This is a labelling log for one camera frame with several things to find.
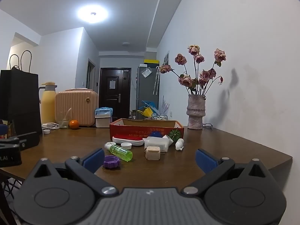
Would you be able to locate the glass cup with straw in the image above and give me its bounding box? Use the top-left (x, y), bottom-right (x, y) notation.
top-left (58, 108), bottom-right (72, 129)

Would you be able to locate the white folded umbrella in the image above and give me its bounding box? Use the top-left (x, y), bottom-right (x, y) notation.
top-left (153, 66), bottom-right (161, 96)

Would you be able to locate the round ceiling light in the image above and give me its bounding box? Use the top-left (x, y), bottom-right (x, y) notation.
top-left (77, 5), bottom-right (109, 24)

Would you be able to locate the white plastic container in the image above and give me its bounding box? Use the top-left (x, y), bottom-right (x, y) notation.
top-left (144, 135), bottom-right (174, 153)

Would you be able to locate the side doorway frame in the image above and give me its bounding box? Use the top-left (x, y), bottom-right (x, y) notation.
top-left (87, 60), bottom-right (96, 90)

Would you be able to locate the red and white brush case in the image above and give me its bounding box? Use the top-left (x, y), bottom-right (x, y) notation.
top-left (112, 133), bottom-right (144, 146)

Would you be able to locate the black paper bag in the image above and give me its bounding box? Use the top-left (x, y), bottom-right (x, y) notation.
top-left (0, 50), bottom-right (43, 149)

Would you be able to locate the yellow watering can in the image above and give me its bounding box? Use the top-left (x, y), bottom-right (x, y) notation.
top-left (138, 108), bottom-right (153, 119)

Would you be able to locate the small beige square jar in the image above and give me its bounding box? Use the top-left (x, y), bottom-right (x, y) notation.
top-left (144, 146), bottom-right (161, 161)

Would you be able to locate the pink textured vase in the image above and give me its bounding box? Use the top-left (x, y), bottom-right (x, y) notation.
top-left (187, 94), bottom-right (207, 130)

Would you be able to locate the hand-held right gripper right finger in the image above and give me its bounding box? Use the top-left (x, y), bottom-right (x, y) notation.
top-left (181, 148), bottom-right (273, 196)

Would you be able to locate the purple ribbed lid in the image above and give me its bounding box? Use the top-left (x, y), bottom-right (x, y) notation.
top-left (103, 155), bottom-right (121, 169)

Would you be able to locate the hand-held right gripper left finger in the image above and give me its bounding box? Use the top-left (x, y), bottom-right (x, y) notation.
top-left (28, 148), bottom-right (119, 196)

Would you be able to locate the grey refrigerator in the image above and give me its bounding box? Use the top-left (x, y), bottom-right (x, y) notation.
top-left (136, 66), bottom-right (160, 120)

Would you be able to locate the blue folded stool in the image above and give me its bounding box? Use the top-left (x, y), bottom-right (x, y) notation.
top-left (142, 100), bottom-right (158, 113)

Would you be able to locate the purple decorative plant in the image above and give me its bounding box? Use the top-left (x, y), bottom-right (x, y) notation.
top-left (162, 95), bottom-right (170, 115)

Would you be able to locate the red cardboard box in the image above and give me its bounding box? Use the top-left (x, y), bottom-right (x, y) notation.
top-left (109, 118), bottom-right (184, 141)

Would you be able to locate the white storage box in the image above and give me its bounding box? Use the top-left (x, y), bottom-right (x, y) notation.
top-left (95, 115), bottom-right (112, 128)

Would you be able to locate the yellow thermos jug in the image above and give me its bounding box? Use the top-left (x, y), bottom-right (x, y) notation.
top-left (39, 82), bottom-right (58, 125)

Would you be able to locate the dark brown entrance door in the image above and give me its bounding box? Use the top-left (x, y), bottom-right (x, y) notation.
top-left (99, 67), bottom-right (132, 119)

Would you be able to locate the dried pink rose bouquet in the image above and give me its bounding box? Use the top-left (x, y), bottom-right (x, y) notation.
top-left (159, 44), bottom-right (227, 96)

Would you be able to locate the green transparent bottle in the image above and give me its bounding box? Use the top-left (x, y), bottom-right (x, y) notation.
top-left (104, 142), bottom-right (133, 162)

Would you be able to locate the pink ribbed suitcase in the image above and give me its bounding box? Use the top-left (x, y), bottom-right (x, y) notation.
top-left (55, 88), bottom-right (99, 127)

